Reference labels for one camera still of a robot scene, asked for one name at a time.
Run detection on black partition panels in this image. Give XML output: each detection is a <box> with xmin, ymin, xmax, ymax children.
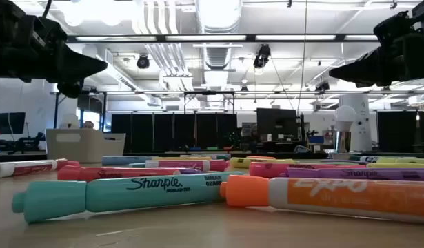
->
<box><xmin>376</xmin><ymin>110</ymin><xmax>424</xmax><ymax>153</ymax></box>
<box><xmin>110</xmin><ymin>112</ymin><xmax>239</xmax><ymax>153</ymax></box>

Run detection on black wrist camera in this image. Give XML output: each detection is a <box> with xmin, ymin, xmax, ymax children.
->
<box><xmin>32</xmin><ymin>15</ymin><xmax>68</xmax><ymax>45</ymax></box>
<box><xmin>373</xmin><ymin>10</ymin><xmax>413</xmax><ymax>45</ymax></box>

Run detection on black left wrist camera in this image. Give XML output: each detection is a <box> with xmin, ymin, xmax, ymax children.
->
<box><xmin>32</xmin><ymin>15</ymin><xmax>68</xmax><ymax>45</ymax></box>

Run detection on black overhead beam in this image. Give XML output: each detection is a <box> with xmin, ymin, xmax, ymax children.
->
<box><xmin>66</xmin><ymin>33</ymin><xmax>381</xmax><ymax>43</ymax></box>

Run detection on teal Sharpie highlighter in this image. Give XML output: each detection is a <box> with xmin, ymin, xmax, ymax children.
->
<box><xmin>11</xmin><ymin>171</ymin><xmax>243</xmax><ymax>224</ymax></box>

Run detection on white round column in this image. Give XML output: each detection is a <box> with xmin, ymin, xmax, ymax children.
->
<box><xmin>338</xmin><ymin>93</ymin><xmax>373</xmax><ymax>152</ymax></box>

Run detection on green Expo dry-erase marker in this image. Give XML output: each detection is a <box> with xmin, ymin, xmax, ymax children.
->
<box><xmin>179</xmin><ymin>154</ymin><xmax>232</xmax><ymax>161</ymax></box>

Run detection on black Expo dry-erase marker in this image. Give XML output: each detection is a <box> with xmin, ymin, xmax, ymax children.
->
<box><xmin>349</xmin><ymin>155</ymin><xmax>381</xmax><ymax>163</ymax></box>

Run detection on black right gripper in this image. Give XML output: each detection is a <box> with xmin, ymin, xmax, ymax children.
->
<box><xmin>328</xmin><ymin>30</ymin><xmax>424</xmax><ymax>87</ymax></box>

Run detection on red Expo dry-erase marker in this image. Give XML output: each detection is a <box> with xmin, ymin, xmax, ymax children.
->
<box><xmin>0</xmin><ymin>158</ymin><xmax>68</xmax><ymax>179</ymax></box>

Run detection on black hanging cable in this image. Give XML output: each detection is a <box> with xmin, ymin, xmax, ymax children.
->
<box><xmin>296</xmin><ymin>0</ymin><xmax>308</xmax><ymax>116</ymax></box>

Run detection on white plastic storage bin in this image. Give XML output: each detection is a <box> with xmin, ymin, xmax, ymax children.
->
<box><xmin>45</xmin><ymin>128</ymin><xmax>126</xmax><ymax>163</ymax></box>

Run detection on silver ventilation duct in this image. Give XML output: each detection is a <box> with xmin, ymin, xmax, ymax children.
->
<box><xmin>194</xmin><ymin>0</ymin><xmax>243</xmax><ymax>34</ymax></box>

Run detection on orange Expo dry-erase marker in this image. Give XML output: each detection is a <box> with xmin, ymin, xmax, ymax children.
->
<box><xmin>219</xmin><ymin>174</ymin><xmax>424</xmax><ymax>225</ymax></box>

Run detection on coral Sharpie highlighter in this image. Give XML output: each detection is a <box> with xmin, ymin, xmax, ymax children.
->
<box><xmin>57</xmin><ymin>165</ymin><xmax>185</xmax><ymax>183</ymax></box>

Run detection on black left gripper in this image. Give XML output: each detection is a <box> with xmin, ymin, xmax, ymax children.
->
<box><xmin>11</xmin><ymin>22</ymin><xmax>108</xmax><ymax>99</ymax></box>

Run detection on white light bulb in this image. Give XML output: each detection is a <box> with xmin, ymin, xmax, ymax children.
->
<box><xmin>334</xmin><ymin>105</ymin><xmax>356</xmax><ymax>132</ymax></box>

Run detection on light blue highlighter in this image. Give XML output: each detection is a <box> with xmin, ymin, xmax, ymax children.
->
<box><xmin>101</xmin><ymin>156</ymin><xmax>154</xmax><ymax>166</ymax></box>

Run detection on black truss frame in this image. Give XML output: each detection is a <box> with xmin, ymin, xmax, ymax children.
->
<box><xmin>52</xmin><ymin>89</ymin><xmax>424</xmax><ymax>130</ymax></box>

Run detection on black computer monitor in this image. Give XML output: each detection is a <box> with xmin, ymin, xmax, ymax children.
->
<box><xmin>0</xmin><ymin>112</ymin><xmax>26</xmax><ymax>135</ymax></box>
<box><xmin>256</xmin><ymin>107</ymin><xmax>299</xmax><ymax>141</ymax></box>

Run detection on pink Expo dry-erase marker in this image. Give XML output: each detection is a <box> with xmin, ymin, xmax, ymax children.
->
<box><xmin>145</xmin><ymin>159</ymin><xmax>228</xmax><ymax>172</ymax></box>

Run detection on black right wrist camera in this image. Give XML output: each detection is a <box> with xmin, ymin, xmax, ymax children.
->
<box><xmin>373</xmin><ymin>10</ymin><xmax>413</xmax><ymax>45</ymax></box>

